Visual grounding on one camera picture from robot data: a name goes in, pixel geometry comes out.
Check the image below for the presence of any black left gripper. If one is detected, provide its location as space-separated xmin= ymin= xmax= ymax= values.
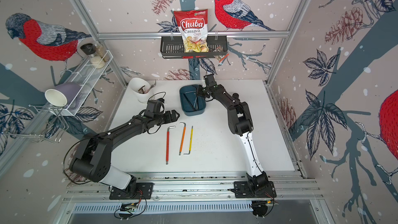
xmin=153 ymin=109 xmax=181 ymax=125

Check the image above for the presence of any red handled hex key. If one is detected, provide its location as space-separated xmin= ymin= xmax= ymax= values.
xmin=165 ymin=125 xmax=176 ymax=165

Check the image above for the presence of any thin black hex key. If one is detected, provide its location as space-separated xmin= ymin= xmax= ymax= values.
xmin=183 ymin=94 xmax=198 ymax=112

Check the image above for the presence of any yellow handled hex key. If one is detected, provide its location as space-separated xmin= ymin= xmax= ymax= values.
xmin=183 ymin=126 xmax=194 ymax=156

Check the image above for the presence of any orange handled hex key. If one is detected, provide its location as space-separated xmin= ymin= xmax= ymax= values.
xmin=179 ymin=122 xmax=186 ymax=156

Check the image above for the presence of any large black hex key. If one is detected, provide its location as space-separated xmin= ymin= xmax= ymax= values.
xmin=183 ymin=91 xmax=198 ymax=104

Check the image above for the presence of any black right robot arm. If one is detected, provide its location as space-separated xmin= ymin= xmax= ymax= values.
xmin=197 ymin=74 xmax=271 ymax=196

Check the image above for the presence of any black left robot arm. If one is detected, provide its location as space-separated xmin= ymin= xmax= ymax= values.
xmin=69 ymin=110 xmax=180 ymax=190

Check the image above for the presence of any teal plastic storage box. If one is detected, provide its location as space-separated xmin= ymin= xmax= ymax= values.
xmin=179 ymin=85 xmax=206 ymax=117

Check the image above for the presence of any white ceramic utensil cup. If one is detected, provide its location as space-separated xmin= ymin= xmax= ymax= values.
xmin=128 ymin=78 xmax=153 ymax=103

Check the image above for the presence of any red Chuba chips bag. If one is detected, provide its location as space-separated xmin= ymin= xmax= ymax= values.
xmin=174 ymin=9 xmax=209 ymax=53

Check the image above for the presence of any clear glass jar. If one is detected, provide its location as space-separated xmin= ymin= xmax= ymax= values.
xmin=94 ymin=41 xmax=109 ymax=62

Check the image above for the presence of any black lid spice jar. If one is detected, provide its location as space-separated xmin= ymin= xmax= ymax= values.
xmin=80 ymin=43 xmax=105 ymax=69

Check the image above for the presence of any purple cup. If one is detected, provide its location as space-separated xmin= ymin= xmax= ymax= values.
xmin=45 ymin=83 xmax=81 ymax=107

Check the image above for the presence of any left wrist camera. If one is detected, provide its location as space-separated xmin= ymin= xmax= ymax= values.
xmin=144 ymin=98 xmax=164 ymax=119

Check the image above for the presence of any black wire wall basket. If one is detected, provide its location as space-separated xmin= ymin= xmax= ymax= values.
xmin=160 ymin=36 xmax=228 ymax=59

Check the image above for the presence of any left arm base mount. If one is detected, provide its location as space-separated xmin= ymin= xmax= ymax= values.
xmin=109 ymin=182 xmax=154 ymax=200

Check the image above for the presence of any white wire wall shelf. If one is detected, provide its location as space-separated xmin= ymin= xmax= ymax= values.
xmin=61 ymin=50 xmax=114 ymax=116

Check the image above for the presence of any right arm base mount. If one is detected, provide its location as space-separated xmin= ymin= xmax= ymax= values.
xmin=229 ymin=181 xmax=277 ymax=198

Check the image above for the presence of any chrome wire cup holder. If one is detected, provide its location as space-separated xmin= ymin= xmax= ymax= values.
xmin=1 ymin=104 xmax=72 ymax=143

